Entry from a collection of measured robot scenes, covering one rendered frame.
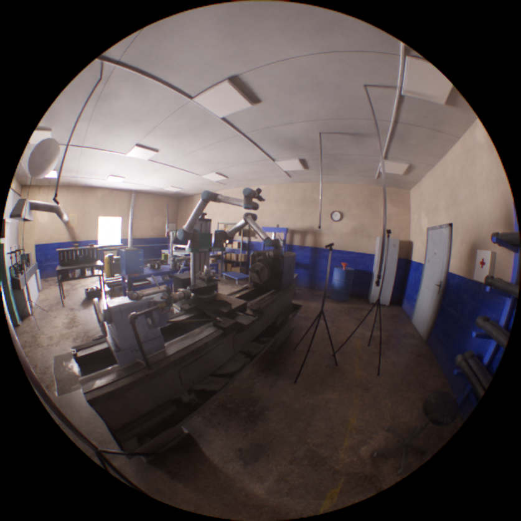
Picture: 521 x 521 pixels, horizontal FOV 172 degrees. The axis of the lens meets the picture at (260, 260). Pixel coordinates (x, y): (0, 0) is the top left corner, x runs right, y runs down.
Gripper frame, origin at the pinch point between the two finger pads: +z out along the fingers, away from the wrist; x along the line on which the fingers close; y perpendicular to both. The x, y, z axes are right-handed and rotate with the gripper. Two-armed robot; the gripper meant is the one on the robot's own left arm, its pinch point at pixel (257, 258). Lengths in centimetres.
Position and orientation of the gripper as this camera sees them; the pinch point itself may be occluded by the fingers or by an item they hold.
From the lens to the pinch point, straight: 220.8
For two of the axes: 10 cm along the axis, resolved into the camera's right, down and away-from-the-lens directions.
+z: -9.4, 2.7, 2.3
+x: -2.3, 0.3, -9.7
